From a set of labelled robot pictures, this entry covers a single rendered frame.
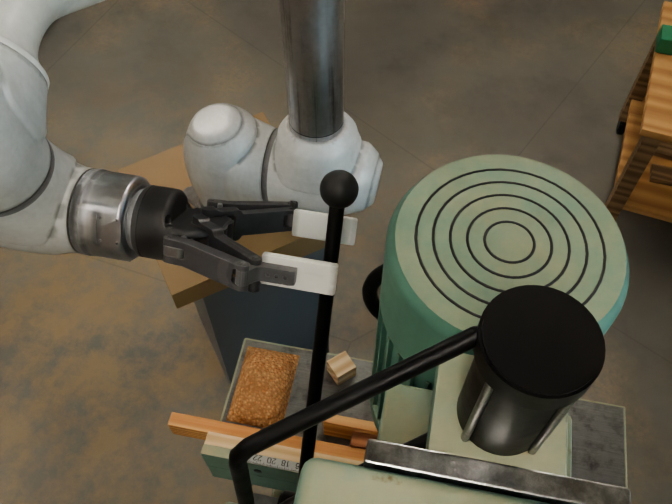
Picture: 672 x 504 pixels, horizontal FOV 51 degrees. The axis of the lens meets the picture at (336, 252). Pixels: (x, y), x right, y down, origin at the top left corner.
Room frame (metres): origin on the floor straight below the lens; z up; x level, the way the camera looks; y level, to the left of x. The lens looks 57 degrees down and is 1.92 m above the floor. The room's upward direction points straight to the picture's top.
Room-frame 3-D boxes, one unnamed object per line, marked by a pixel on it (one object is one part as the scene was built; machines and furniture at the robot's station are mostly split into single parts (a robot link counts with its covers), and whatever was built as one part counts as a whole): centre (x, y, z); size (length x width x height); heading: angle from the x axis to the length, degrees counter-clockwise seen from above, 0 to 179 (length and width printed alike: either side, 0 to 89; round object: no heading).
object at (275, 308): (0.95, 0.22, 0.30); 0.30 x 0.30 x 0.60; 26
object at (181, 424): (0.29, -0.06, 0.92); 0.62 x 0.02 x 0.04; 79
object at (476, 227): (0.28, -0.12, 1.35); 0.18 x 0.18 x 0.31
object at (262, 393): (0.42, 0.11, 0.91); 0.12 x 0.09 x 0.03; 169
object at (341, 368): (0.44, -0.01, 0.92); 0.03 x 0.03 x 0.03; 32
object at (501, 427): (0.14, -0.10, 1.54); 0.08 x 0.08 x 0.17; 79
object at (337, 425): (0.33, -0.09, 0.93); 0.22 x 0.01 x 0.06; 79
